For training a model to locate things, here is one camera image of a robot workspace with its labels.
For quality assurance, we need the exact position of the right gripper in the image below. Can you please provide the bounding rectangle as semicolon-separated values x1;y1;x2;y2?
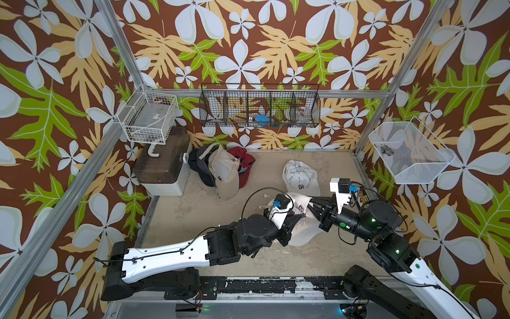
304;197;379;245

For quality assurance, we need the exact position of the red baseball cap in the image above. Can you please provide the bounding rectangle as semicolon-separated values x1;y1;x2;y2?
228;147;256;189

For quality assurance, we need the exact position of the beige baseball cap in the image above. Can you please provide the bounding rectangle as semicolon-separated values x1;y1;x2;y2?
203;144;240;200

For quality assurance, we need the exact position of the dark grey baseball cap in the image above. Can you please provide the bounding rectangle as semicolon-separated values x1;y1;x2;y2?
196;146;218;187

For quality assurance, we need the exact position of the white New York baseball cap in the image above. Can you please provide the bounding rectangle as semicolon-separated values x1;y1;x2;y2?
282;159;321;197

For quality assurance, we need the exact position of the black baseball cap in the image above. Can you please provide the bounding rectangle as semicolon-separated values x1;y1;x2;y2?
188;147;210;176

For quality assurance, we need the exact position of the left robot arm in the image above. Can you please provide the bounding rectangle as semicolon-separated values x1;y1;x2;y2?
101;194;304;302

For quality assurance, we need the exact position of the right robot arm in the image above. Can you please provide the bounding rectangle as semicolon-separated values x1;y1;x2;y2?
308;178;477;318

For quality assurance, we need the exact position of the black parallel charging board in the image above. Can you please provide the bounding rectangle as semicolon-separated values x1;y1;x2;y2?
348;181;377;213

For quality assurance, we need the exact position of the white box with brown lid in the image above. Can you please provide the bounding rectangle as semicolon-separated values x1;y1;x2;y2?
133;126;191;196

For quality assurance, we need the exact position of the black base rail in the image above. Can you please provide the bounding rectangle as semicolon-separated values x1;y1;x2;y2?
200;276;347;300

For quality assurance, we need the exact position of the black wire wall basket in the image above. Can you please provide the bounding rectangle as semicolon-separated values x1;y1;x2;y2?
198;83;321;128

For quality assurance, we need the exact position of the white wire wall basket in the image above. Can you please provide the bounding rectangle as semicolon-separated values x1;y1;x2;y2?
116;86;179;145

